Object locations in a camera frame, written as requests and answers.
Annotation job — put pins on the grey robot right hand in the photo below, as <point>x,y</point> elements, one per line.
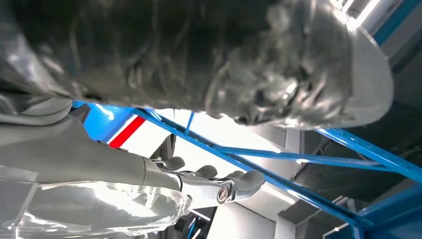
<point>165,56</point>

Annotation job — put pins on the blue metal shelf rack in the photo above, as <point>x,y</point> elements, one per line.
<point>362,151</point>

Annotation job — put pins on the white car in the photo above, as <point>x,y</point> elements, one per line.
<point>224,138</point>

